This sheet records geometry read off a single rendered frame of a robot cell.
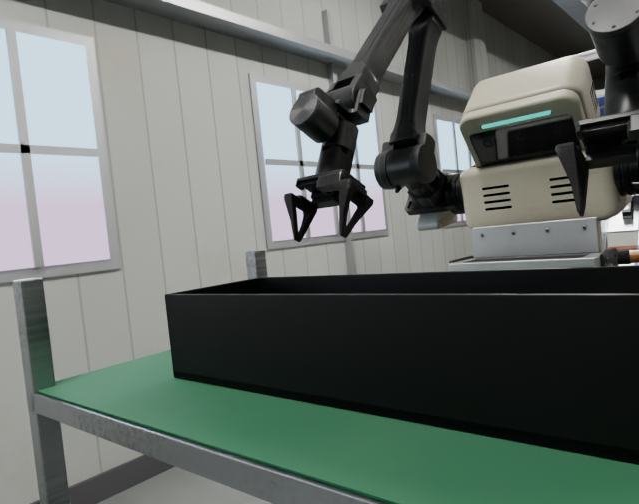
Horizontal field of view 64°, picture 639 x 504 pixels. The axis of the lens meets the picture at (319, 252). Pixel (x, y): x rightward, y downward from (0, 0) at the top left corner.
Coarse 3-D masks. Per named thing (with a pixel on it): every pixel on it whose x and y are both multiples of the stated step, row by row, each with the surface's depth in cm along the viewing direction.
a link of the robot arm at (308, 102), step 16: (304, 96) 80; (320, 96) 80; (368, 96) 85; (304, 112) 79; (320, 112) 78; (352, 112) 84; (368, 112) 86; (304, 128) 79; (320, 128) 79; (336, 128) 81
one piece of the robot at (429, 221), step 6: (420, 216) 110; (426, 216) 109; (432, 216) 108; (438, 216) 107; (456, 216) 114; (420, 222) 110; (426, 222) 108; (432, 222) 107; (438, 222) 107; (420, 228) 109; (426, 228) 109; (432, 228) 108; (438, 228) 107
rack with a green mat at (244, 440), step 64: (256, 256) 99; (64, 384) 70; (128, 384) 66; (192, 384) 63; (192, 448) 45; (256, 448) 42; (320, 448) 41; (384, 448) 39; (448, 448) 38; (512, 448) 37
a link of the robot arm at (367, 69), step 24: (384, 0) 109; (408, 0) 102; (432, 0) 103; (384, 24) 97; (408, 24) 102; (360, 48) 96; (384, 48) 94; (360, 72) 87; (384, 72) 94; (336, 96) 86
